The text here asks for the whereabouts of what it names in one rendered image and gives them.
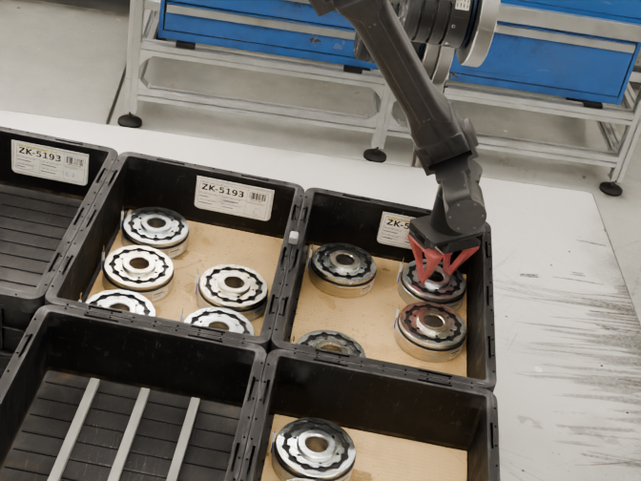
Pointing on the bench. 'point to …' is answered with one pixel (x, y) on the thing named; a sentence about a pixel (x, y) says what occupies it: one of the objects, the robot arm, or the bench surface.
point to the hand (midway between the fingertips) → (435, 273)
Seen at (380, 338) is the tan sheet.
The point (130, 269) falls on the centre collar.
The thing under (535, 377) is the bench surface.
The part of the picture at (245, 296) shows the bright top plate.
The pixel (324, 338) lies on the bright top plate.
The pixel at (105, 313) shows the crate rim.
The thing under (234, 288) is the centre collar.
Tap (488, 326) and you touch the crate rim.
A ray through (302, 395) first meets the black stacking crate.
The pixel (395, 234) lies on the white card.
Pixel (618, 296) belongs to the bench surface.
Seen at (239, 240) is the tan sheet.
